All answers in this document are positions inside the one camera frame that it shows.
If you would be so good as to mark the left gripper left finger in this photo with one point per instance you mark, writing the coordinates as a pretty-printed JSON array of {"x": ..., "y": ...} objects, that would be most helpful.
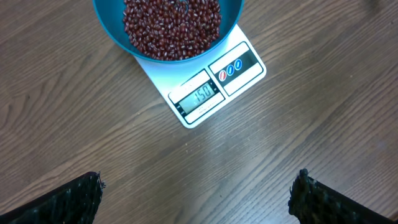
[{"x": 74, "y": 202}]

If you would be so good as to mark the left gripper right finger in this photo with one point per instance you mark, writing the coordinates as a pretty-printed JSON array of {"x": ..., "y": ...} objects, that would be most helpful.
[{"x": 312, "y": 202}]

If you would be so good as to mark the white digital kitchen scale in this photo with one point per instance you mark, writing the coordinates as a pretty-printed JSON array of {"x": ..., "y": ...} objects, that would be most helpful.
[{"x": 198, "y": 88}]

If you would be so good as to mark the blue metal bowl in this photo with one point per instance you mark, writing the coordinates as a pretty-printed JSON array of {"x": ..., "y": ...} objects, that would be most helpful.
[{"x": 110, "y": 14}]

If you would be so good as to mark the red beans in bowl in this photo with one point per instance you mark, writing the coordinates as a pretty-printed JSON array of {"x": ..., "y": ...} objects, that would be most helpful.
[{"x": 172, "y": 30}]

